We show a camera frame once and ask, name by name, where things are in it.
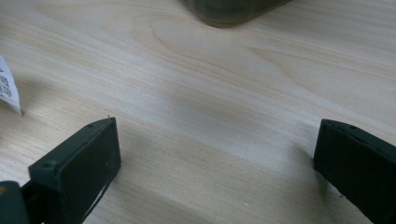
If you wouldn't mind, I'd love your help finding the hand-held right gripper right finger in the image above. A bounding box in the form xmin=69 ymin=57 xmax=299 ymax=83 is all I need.
xmin=313 ymin=119 xmax=396 ymax=224

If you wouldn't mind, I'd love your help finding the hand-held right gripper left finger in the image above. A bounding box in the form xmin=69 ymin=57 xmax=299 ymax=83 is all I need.
xmin=28 ymin=117 xmax=122 ymax=224

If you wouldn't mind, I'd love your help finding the transparent grey storage box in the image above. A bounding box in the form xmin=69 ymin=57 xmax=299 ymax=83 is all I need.
xmin=178 ymin=0 xmax=293 ymax=28

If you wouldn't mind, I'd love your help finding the white paper tag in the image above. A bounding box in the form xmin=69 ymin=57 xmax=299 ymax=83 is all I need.
xmin=0 ymin=55 xmax=22 ymax=117

